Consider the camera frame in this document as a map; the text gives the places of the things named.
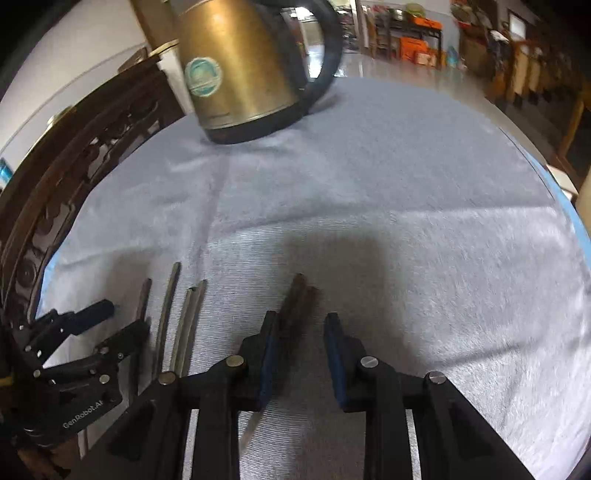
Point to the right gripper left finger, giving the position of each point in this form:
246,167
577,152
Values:
148,440

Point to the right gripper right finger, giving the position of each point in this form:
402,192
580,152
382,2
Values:
454,440

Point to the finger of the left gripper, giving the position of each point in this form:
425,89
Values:
108,354
37,341

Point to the dark chopstick two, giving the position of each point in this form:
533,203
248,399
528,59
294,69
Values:
164,319

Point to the dark chopstick four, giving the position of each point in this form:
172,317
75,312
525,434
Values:
191,321

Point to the dark chopstick six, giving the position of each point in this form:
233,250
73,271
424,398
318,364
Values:
295,316

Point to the dark chopstick five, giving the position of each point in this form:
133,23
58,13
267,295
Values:
250,429

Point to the dark chopstick three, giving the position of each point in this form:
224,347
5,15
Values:
177,350

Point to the dark carved wooden sideboard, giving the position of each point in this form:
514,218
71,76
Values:
41,201

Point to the grey table cloth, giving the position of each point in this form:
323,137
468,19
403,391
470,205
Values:
435,236

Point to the gold electric kettle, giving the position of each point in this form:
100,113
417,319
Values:
243,69

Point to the wooden staircase railing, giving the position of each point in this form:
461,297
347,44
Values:
526,70

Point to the dark side table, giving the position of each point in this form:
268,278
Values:
419,40

